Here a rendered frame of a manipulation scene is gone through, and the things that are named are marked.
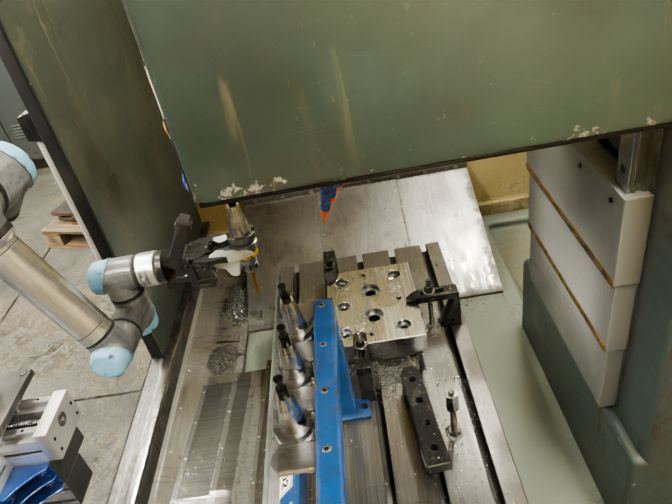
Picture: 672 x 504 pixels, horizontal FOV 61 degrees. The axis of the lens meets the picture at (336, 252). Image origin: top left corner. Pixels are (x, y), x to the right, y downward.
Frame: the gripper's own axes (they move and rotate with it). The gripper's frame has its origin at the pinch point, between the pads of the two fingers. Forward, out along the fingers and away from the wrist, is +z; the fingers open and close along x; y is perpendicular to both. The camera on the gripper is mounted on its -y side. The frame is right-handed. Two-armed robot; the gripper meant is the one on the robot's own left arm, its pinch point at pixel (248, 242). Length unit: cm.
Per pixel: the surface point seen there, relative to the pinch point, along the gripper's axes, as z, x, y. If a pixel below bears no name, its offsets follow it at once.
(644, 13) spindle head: 61, 34, -42
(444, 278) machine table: 44, -26, 40
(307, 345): 11.0, 25.5, 7.9
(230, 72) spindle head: 13, 34, -45
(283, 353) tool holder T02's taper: 8.3, 33.4, 1.3
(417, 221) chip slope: 44, -79, 54
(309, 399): 11.3, 38.1, 7.9
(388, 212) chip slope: 34, -84, 51
